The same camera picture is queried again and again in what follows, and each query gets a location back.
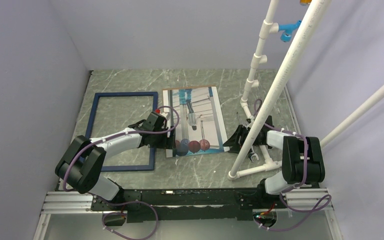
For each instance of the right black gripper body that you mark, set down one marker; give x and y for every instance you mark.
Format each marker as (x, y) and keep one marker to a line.
(256, 143)

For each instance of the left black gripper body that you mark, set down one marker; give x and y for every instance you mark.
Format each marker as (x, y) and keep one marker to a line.
(161, 141)

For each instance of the blue picture frame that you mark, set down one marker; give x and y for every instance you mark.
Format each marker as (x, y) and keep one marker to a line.
(91, 120)

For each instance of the photo of woman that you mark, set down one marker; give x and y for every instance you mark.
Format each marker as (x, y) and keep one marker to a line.
(201, 128)

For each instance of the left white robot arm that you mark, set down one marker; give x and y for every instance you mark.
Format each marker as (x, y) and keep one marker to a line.
(81, 165)

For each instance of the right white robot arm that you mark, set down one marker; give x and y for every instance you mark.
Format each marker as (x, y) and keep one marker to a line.
(298, 158)

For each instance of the silver 24mm wrench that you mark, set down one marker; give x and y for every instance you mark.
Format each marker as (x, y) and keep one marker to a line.
(252, 155)

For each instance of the blue pipe valve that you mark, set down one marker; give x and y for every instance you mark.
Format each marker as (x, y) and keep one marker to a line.
(287, 30)

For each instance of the orange pipe fitting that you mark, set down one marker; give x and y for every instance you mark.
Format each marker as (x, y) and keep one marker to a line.
(305, 2)

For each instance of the white diagonal pole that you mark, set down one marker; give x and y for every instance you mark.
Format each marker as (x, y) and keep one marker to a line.
(374, 99)

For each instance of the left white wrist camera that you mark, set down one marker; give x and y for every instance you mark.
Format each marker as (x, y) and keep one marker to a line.
(162, 114)

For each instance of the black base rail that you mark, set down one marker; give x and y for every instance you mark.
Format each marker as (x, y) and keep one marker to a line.
(191, 204)

